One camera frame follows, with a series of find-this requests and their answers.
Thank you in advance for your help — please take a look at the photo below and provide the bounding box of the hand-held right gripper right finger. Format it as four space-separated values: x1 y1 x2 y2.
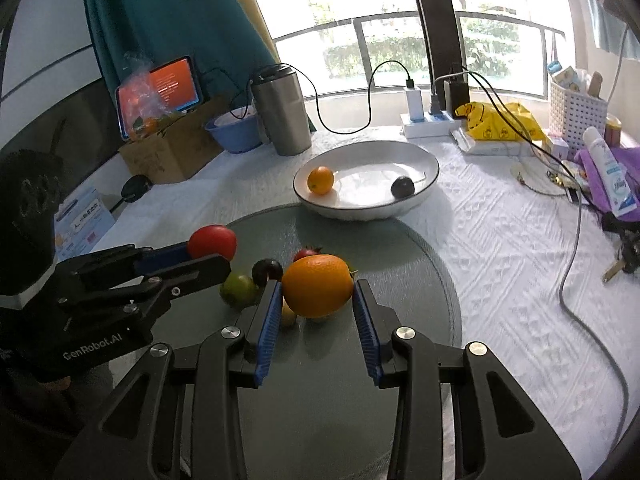
352 278 583 480

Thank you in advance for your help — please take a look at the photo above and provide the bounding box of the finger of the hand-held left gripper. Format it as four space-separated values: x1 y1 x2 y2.
59 254 232 333
57 241 193 283

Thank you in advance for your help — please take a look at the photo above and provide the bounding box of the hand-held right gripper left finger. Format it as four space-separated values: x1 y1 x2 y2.
52 280 284 480

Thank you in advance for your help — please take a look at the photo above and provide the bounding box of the large red tomato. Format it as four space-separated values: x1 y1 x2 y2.
187 225 238 262

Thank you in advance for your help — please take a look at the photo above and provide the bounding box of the green tomato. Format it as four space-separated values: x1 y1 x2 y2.
220 273 261 308

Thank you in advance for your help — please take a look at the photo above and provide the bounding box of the large orange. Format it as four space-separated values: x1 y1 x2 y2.
282 255 355 318

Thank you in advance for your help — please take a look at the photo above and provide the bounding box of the white bowl with dark rim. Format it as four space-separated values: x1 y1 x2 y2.
292 140 440 221

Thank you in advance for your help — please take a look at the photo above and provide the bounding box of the blue and white leaflet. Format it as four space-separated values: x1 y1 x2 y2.
54 187 115 263

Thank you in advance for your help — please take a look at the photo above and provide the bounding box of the black round object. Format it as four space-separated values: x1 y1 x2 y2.
110 174 154 211

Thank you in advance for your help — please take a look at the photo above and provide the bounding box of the round grey-green placemat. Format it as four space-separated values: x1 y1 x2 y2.
150 203 461 480

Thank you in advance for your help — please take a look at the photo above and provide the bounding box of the cardboard box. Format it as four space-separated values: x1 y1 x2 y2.
118 97 231 184

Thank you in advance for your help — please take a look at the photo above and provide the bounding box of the blue plastic bowl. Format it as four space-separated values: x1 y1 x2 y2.
204 109 263 153

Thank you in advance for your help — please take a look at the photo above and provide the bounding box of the small orange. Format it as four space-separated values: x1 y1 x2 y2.
307 166 335 196

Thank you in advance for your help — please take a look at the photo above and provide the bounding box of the tablet with orange screen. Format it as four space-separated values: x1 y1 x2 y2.
116 56 203 141

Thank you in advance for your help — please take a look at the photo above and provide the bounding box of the stainless steel tumbler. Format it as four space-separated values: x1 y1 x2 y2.
250 65 313 157

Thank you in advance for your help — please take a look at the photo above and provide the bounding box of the white power strip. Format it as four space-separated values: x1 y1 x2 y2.
400 110 463 139

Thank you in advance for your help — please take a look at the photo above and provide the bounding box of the white tissue packet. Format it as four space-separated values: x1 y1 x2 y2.
450 127 533 157

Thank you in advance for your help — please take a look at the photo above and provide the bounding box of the white charger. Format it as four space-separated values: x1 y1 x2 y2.
404 86 425 123

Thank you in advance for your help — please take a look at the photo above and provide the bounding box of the teal curtain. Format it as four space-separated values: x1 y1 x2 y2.
82 0 278 106

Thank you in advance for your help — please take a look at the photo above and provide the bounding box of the yellow plastic bag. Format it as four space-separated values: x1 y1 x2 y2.
454 101 548 142

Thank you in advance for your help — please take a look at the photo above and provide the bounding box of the black power adapter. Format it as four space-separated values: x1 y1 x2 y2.
442 79 471 116

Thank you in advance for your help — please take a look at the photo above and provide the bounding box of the bunch of keys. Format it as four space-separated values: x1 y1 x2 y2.
602 212 640 283

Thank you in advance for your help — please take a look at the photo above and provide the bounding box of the yellow curtain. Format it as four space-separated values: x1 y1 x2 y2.
240 0 282 63

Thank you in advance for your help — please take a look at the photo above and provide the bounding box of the small white box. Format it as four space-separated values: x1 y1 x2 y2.
542 135 571 161

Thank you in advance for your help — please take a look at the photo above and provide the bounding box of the purple pouch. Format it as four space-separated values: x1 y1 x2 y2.
574 146 640 211

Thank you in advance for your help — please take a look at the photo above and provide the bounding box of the balcony railing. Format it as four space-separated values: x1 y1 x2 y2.
272 10 567 101

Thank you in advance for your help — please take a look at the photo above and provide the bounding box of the white lotion bottle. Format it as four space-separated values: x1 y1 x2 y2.
582 127 640 219

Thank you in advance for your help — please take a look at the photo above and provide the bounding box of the white perforated basket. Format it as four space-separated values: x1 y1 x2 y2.
547 62 610 146

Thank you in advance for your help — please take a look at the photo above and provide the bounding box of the grey cable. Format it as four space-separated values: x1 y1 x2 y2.
559 25 632 443

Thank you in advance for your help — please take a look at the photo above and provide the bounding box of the black charging cable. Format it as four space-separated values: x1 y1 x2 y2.
277 61 413 134

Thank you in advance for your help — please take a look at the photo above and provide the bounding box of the black window frame post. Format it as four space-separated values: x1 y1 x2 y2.
404 0 470 96

